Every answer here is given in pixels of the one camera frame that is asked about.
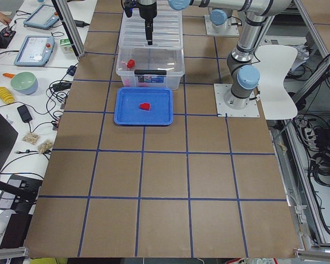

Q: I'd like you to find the green white carton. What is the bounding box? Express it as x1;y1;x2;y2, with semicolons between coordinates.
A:
59;38;74;54

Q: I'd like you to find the red block large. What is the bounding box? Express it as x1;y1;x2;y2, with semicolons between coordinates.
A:
126;59;135;69

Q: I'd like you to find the red block small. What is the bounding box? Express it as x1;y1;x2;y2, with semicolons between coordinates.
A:
139;102;151;111

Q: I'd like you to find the black box latch handle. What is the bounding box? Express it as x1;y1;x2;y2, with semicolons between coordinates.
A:
134;69;167;76

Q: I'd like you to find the teach pendant far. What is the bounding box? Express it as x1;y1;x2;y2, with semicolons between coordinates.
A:
23;4;59;30

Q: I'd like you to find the blue plastic tray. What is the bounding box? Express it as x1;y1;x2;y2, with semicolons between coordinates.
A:
114;87;173;126

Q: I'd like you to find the green bowl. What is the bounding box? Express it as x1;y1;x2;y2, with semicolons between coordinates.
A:
10;71;38;95

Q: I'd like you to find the clear plastic storage box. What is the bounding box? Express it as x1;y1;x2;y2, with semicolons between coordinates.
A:
115;47;185;90

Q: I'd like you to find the orange toy carrot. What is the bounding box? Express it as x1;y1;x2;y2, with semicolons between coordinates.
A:
3;73;15;78

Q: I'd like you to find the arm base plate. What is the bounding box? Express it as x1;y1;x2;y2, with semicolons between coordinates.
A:
214;84;260;118
204;15;240;37

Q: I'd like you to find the black power adapter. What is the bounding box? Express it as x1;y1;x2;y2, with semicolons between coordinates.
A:
17;105;32;123

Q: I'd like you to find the white chair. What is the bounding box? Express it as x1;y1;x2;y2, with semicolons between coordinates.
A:
255;45;298;120

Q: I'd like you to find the teach pendant near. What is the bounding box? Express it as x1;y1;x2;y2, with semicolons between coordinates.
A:
14;35;55;67

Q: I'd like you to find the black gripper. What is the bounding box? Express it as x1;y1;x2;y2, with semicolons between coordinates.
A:
138;0;157;46

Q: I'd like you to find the yellow toy stack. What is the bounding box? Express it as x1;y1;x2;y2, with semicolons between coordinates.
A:
0;86;15;105

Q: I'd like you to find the clear plastic box lid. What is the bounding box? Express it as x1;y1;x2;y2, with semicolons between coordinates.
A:
119;1;183;50

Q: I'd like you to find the teach pendant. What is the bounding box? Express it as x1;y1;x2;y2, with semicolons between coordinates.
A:
23;4;59;30
14;35;55;67

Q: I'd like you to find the aluminium frame post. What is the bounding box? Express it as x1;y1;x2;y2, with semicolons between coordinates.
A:
52;0;85;58

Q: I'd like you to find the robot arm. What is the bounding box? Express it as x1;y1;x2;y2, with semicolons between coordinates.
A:
168;0;291;109

